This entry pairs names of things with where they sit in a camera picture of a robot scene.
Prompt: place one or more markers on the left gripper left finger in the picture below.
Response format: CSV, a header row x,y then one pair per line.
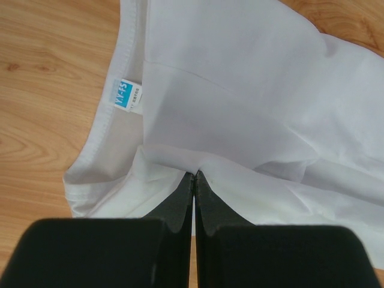
x,y
152,251

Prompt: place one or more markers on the white t-shirt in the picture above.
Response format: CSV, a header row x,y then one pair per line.
x,y
285,122

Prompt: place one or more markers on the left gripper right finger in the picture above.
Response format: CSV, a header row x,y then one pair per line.
x,y
233,252

